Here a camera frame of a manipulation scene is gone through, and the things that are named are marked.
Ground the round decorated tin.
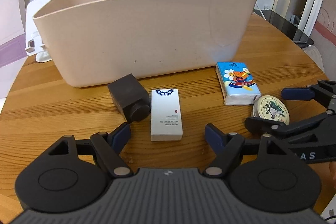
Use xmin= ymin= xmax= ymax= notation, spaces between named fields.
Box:
xmin=252 ymin=96 xmax=290 ymax=125

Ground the blue bear tissue pack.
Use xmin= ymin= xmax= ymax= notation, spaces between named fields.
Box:
xmin=216 ymin=62 xmax=261 ymax=105

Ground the black small box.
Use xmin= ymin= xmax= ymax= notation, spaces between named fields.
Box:
xmin=108 ymin=74 xmax=151 ymax=123

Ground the black glass side table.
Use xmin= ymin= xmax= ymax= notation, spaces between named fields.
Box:
xmin=262 ymin=10 xmax=314 ymax=49

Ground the white slim box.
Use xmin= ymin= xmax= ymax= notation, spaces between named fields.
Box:
xmin=150 ymin=89 xmax=183 ymax=141

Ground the beige plastic storage basket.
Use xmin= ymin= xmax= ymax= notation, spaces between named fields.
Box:
xmin=33 ymin=0 xmax=257 ymax=88

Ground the white phone stand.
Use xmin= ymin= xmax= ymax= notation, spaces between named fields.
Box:
xmin=25 ymin=0 xmax=52 ymax=63

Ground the pink lilac bed headboard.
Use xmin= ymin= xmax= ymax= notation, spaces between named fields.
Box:
xmin=0 ymin=0 xmax=30 ymax=98

